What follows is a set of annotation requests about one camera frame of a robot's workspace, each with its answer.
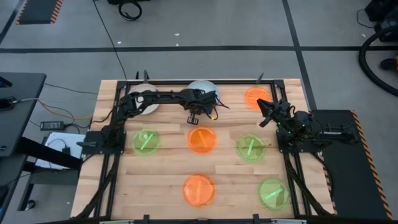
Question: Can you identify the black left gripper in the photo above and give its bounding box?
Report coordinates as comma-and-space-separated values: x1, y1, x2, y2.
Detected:
183, 89, 219, 126

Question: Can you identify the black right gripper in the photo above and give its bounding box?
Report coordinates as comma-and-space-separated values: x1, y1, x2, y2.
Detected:
256, 98, 297, 128

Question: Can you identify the orange translucent plastic plate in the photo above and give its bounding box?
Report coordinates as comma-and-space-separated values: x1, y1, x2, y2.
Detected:
187, 125, 218, 156
182, 173, 216, 208
244, 86, 272, 112

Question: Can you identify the green translucent plastic plate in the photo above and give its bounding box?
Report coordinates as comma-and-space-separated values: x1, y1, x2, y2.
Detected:
257, 176, 292, 211
235, 133, 267, 163
132, 128, 162, 157

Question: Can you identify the large white plastic plate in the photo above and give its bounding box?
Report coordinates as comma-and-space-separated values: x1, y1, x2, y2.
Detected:
127, 83, 161, 116

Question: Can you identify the large greyish white plate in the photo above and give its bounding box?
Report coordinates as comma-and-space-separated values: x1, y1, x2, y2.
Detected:
186, 80, 222, 105

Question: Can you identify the large black hazard-striped mat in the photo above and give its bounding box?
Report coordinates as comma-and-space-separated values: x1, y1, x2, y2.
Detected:
310, 108, 394, 220

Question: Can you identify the black orange device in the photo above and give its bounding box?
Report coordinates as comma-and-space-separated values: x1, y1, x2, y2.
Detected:
379, 54, 398, 72

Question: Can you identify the white paper sheet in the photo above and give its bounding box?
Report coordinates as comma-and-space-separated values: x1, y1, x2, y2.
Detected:
35, 131, 87, 170

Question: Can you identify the black power adapter brick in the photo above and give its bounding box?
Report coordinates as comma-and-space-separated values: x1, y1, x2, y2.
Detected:
40, 121, 65, 131

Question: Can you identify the black desk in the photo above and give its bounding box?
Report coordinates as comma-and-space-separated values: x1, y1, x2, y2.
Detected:
0, 72, 83, 224

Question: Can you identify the small black hazard-striped mat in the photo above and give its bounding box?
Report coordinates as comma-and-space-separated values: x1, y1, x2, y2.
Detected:
15, 0, 65, 26

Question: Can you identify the black aluminium table frame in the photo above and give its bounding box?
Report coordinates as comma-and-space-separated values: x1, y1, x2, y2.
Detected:
73, 78, 336, 220

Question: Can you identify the thick black hose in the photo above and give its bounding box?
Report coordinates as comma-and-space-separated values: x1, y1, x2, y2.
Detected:
358, 24, 398, 98

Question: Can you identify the long black floor cable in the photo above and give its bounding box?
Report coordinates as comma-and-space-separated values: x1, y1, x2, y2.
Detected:
92, 0, 128, 80

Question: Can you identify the coiled black cable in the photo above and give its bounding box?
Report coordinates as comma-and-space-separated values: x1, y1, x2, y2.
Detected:
118, 1, 143, 22

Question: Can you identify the orange cable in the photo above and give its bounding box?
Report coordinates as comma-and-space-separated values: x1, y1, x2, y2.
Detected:
36, 98, 94, 121

